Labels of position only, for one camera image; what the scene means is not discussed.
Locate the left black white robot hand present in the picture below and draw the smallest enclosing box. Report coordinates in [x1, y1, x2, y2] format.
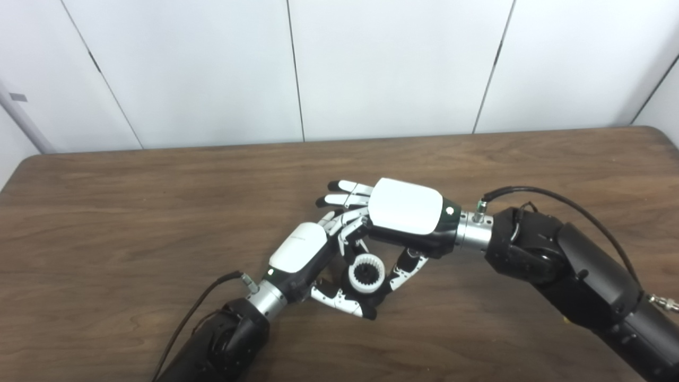
[263, 210, 378, 320]

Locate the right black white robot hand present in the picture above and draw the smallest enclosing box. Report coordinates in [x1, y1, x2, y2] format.
[316, 178, 461, 292]

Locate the white plastic ring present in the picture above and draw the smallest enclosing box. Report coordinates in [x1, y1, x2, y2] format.
[348, 254, 385, 294]

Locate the round black plastic part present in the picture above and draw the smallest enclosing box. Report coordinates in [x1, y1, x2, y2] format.
[339, 257, 390, 314]

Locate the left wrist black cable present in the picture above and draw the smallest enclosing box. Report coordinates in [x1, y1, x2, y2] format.
[151, 271, 260, 382]

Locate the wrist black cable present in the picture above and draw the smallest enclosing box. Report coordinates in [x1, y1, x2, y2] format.
[475, 186, 642, 287]
[151, 271, 260, 382]

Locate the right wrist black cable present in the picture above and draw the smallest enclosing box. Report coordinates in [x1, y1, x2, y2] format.
[475, 186, 642, 287]

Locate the grey wall corner post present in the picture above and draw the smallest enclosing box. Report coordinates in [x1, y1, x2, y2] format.
[0, 80, 56, 154]

